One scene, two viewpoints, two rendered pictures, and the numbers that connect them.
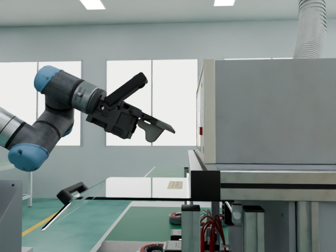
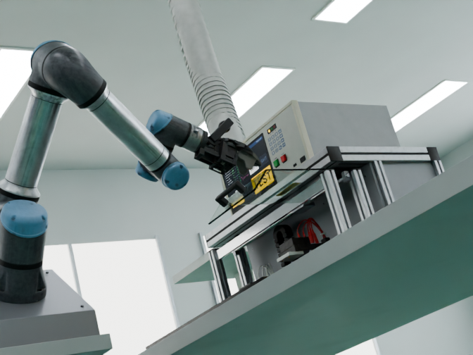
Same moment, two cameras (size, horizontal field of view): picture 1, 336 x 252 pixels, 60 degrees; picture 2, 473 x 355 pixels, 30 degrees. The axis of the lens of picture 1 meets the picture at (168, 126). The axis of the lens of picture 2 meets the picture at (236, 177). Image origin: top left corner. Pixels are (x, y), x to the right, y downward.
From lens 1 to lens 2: 218 cm
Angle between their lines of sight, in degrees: 44
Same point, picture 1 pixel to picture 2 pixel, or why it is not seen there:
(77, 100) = (194, 135)
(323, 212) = (383, 168)
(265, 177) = (357, 149)
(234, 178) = (345, 149)
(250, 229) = (357, 178)
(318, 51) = not seen: hidden behind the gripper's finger
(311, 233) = (383, 176)
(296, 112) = (345, 133)
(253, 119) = (326, 136)
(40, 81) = (163, 120)
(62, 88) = (181, 126)
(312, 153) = not seen: hidden behind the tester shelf
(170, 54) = not seen: outside the picture
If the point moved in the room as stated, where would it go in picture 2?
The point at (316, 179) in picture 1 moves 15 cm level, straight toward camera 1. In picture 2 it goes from (376, 149) to (393, 127)
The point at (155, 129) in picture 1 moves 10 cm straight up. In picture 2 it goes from (250, 159) to (242, 129)
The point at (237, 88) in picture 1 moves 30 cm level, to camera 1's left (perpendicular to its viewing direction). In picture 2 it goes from (313, 118) to (234, 113)
